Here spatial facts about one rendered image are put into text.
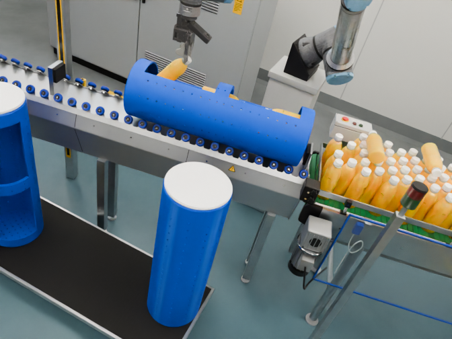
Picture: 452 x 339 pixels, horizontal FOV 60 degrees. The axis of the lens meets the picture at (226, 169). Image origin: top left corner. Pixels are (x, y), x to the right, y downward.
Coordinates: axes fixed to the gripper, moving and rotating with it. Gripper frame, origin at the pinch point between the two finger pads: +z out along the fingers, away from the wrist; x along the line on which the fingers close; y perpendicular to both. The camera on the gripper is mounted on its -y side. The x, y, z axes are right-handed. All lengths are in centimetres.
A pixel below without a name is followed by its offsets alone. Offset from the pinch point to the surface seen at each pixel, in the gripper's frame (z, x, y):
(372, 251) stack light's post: 44, 39, -103
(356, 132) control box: 25, -23, -90
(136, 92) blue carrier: 16.4, 13.4, 18.5
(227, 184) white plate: 27, 43, -35
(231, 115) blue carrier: 14.3, 12.3, -26.4
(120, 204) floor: 131, -20, 39
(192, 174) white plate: 27, 44, -20
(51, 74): 26, 5, 67
